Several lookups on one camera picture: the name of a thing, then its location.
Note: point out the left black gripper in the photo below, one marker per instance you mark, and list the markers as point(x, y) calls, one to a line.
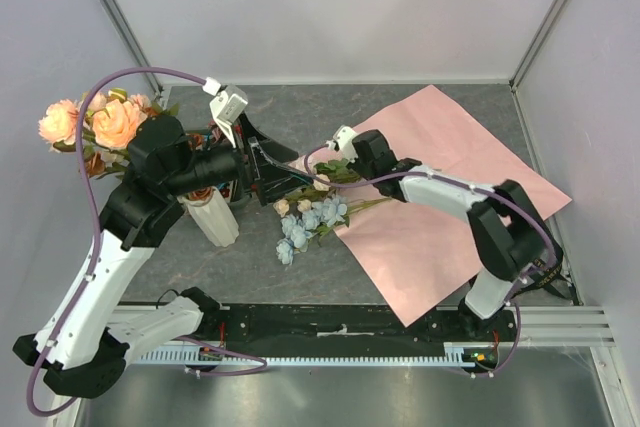
point(276, 184)

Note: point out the peach flower stem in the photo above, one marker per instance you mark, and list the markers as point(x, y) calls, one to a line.
point(311, 193)

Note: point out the purple pink wrapping paper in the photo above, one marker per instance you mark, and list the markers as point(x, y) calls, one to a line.
point(415, 255)

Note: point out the large peach peony stem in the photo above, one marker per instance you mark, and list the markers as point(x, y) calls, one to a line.
point(109, 124)

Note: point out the brown orange flower stem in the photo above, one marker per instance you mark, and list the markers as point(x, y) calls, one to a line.
point(101, 163)

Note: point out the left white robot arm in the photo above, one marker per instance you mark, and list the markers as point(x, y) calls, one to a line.
point(79, 355)

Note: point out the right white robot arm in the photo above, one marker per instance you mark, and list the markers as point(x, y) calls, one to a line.
point(510, 236)

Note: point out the white ribbed ceramic vase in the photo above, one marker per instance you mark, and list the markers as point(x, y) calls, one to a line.
point(212, 215)

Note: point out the dark green plastic tray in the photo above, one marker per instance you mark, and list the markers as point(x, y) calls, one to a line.
point(233, 191)

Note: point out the blue hydrangea stem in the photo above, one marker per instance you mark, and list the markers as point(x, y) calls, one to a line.
point(303, 221)

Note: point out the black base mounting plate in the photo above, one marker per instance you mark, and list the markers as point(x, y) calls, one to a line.
point(252, 322)

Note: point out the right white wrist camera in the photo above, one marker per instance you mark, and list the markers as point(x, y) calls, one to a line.
point(342, 143)

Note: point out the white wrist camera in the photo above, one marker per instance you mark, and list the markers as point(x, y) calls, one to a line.
point(227, 104)
point(342, 143)

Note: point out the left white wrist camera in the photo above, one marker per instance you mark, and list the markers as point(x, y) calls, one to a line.
point(227, 104)

